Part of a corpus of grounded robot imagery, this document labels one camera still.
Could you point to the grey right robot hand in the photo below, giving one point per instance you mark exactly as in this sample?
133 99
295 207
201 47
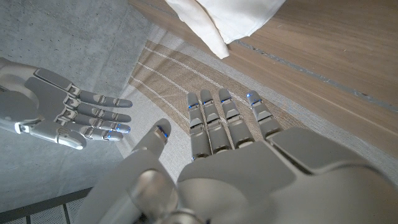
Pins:
40 102

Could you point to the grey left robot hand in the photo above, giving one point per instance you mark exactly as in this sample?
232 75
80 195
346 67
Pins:
248 180

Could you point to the cream cheesecloth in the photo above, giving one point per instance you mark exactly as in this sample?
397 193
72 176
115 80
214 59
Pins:
230 15

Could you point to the grey perforated panel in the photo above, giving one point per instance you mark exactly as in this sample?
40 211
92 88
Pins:
43 214

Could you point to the grey tape table outline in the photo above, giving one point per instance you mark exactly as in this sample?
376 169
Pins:
311 73

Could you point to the beige striped backdrop cloth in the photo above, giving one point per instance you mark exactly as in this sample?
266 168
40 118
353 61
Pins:
168 74

